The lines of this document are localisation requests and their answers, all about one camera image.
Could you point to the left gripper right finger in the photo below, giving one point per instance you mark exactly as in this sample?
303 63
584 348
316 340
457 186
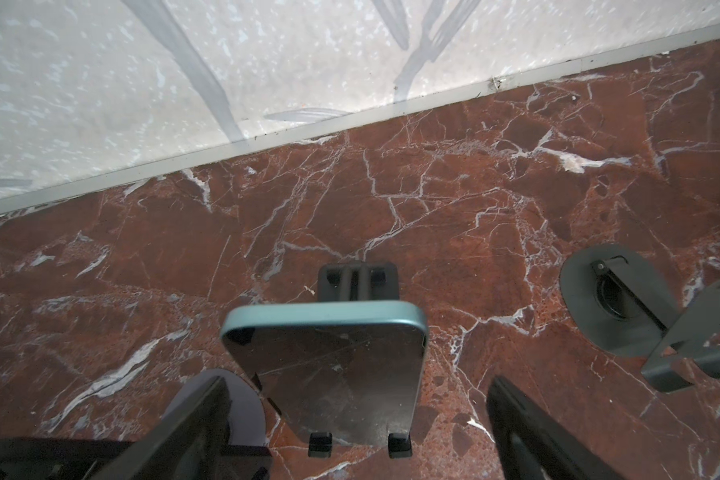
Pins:
532 445

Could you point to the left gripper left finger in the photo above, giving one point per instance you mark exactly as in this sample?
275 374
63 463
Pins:
186 444

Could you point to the phone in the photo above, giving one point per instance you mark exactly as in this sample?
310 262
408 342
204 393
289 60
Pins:
280 349
48 458

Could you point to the grey round stand far left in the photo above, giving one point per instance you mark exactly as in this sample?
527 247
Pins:
246 418

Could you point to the grey round phone stand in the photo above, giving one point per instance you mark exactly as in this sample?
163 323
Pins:
623 305

